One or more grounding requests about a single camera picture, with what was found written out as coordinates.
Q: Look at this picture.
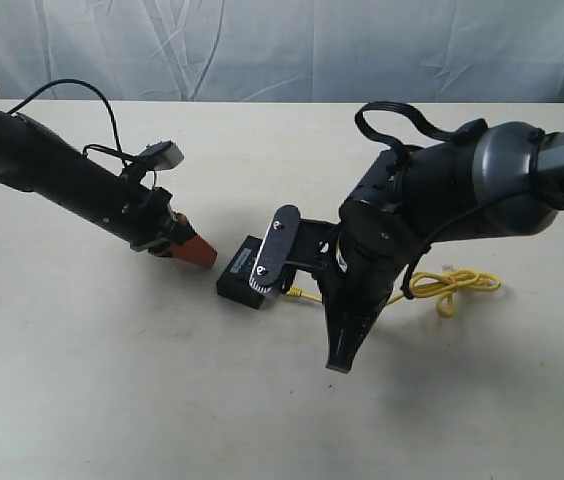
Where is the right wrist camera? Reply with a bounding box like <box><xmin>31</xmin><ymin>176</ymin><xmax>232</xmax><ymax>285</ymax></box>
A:
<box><xmin>249</xmin><ymin>205</ymin><xmax>301</xmax><ymax>298</ymax></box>

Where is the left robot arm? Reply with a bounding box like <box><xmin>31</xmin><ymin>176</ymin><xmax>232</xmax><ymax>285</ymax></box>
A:
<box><xmin>0</xmin><ymin>111</ymin><xmax>217</xmax><ymax>267</ymax></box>

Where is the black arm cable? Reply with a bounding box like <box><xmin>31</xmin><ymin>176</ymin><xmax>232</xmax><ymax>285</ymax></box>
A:
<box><xmin>4</xmin><ymin>79</ymin><xmax>158</xmax><ymax>191</ymax></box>
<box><xmin>354</xmin><ymin>101</ymin><xmax>488</xmax><ymax>166</ymax></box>

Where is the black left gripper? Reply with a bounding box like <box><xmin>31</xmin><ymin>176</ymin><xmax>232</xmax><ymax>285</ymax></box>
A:
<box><xmin>122</xmin><ymin>187</ymin><xmax>217</xmax><ymax>266</ymax></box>

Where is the yellow ethernet cable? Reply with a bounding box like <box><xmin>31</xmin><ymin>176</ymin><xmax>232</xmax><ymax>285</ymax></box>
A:
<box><xmin>281</xmin><ymin>267</ymin><xmax>503</xmax><ymax>320</ymax></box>

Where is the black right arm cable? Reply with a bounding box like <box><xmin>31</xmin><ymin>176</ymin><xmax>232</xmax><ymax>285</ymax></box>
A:
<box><xmin>354</xmin><ymin>101</ymin><xmax>488</xmax><ymax>166</ymax></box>

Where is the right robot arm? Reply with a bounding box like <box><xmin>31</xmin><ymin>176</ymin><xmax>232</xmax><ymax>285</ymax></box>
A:
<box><xmin>318</xmin><ymin>122</ymin><xmax>564</xmax><ymax>373</ymax></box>

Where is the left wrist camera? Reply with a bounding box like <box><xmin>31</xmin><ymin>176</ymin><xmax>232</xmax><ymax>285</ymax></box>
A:
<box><xmin>138</xmin><ymin>141</ymin><xmax>184</xmax><ymax>171</ymax></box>

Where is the grey backdrop cloth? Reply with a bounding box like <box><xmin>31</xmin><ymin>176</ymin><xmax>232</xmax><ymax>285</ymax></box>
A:
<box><xmin>0</xmin><ymin>1</ymin><xmax>564</xmax><ymax>103</ymax></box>

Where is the black network switch box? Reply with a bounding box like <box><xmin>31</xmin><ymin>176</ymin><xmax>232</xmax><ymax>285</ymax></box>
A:
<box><xmin>216</xmin><ymin>235</ymin><xmax>265</xmax><ymax>310</ymax></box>

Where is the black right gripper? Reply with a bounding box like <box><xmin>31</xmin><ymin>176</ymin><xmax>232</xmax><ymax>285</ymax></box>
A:
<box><xmin>314</xmin><ymin>234</ymin><xmax>404</xmax><ymax>373</ymax></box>

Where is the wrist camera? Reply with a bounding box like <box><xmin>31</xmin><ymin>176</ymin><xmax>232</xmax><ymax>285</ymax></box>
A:
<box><xmin>138</xmin><ymin>141</ymin><xmax>184</xmax><ymax>171</ymax></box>
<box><xmin>249</xmin><ymin>205</ymin><xmax>301</xmax><ymax>298</ymax></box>

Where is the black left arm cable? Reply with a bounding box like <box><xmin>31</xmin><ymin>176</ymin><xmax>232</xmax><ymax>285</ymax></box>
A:
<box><xmin>4</xmin><ymin>79</ymin><xmax>158</xmax><ymax>191</ymax></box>

